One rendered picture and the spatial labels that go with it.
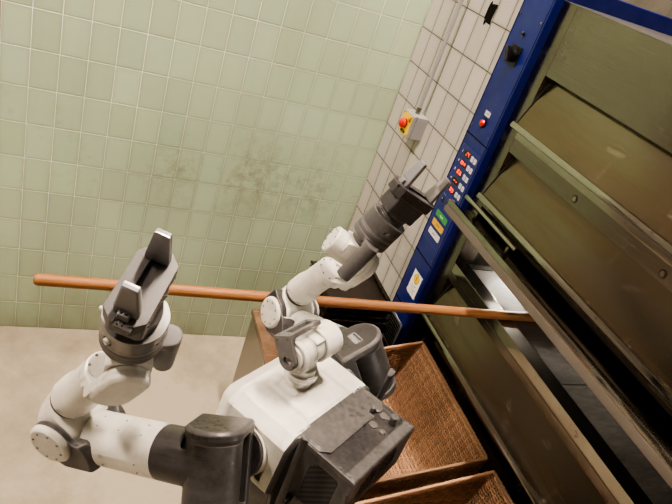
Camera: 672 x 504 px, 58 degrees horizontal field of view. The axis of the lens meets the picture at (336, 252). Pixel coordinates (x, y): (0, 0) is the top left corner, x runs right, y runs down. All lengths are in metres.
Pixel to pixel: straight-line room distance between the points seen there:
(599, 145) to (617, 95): 0.14
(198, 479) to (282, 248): 2.20
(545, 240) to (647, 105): 0.46
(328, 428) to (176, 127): 1.87
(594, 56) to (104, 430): 1.56
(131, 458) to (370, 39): 2.10
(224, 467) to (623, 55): 1.43
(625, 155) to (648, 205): 0.17
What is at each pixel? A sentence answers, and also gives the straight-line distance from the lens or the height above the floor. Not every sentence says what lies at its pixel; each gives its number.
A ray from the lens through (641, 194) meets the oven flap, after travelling 1.70.
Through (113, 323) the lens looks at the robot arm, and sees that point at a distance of 0.76.
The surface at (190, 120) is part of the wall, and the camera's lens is 2.72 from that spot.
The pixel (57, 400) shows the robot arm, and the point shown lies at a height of 1.36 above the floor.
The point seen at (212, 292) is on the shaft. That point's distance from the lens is 1.65.
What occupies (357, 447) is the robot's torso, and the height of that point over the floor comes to 1.40.
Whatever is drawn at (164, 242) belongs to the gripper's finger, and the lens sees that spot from 0.76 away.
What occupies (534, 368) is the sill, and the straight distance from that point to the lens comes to 1.93.
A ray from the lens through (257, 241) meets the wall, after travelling 3.05.
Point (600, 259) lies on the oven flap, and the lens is 1.78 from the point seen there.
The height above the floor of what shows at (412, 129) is 1.46.
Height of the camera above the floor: 2.16
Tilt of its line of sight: 29 degrees down
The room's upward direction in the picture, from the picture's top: 20 degrees clockwise
